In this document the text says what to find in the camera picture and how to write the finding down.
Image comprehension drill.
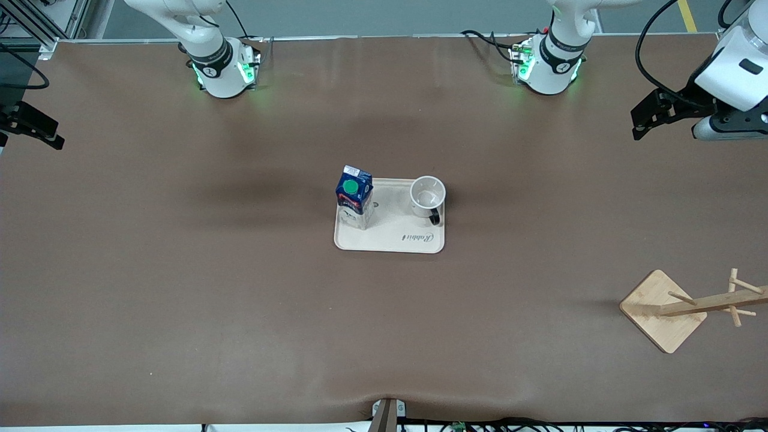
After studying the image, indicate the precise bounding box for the white smiley mug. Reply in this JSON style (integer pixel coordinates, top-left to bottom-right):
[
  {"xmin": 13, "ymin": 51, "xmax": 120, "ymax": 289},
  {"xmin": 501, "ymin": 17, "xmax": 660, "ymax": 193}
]
[{"xmin": 410, "ymin": 175, "xmax": 447, "ymax": 227}]

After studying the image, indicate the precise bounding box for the blue milk carton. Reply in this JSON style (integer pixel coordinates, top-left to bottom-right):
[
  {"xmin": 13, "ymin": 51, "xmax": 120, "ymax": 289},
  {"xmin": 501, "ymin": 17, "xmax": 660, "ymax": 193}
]
[{"xmin": 335, "ymin": 165, "xmax": 374, "ymax": 231}]

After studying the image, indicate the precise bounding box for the wooden cup rack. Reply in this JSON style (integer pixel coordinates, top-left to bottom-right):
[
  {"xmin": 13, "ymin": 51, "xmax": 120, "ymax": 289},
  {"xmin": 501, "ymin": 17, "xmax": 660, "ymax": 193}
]
[{"xmin": 619, "ymin": 268, "xmax": 768, "ymax": 355}]

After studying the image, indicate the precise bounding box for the cream rabbit print tray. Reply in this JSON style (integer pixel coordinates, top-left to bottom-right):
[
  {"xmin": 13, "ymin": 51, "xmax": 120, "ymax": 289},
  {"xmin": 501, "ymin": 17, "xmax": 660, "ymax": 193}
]
[{"xmin": 334, "ymin": 178, "xmax": 446, "ymax": 254}]

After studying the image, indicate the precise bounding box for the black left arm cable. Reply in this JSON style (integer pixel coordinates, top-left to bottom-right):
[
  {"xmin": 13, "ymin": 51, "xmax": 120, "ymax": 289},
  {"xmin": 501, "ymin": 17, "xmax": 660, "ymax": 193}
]
[{"xmin": 635, "ymin": 0, "xmax": 716, "ymax": 110}]

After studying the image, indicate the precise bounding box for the silver aluminium frame profile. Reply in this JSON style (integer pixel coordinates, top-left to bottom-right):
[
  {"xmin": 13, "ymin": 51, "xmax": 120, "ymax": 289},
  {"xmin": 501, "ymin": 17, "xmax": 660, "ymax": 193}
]
[{"xmin": 0, "ymin": 0, "xmax": 91, "ymax": 61}]

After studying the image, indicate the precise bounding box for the black left base cable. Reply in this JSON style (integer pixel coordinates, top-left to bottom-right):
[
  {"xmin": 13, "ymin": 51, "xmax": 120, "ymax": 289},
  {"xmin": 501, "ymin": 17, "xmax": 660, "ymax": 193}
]
[{"xmin": 461, "ymin": 30, "xmax": 524, "ymax": 64}]

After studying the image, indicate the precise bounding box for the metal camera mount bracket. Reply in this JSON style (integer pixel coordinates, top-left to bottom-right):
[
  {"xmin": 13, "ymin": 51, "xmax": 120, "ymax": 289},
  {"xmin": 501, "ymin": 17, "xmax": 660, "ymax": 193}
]
[{"xmin": 371, "ymin": 398, "xmax": 406, "ymax": 432}]

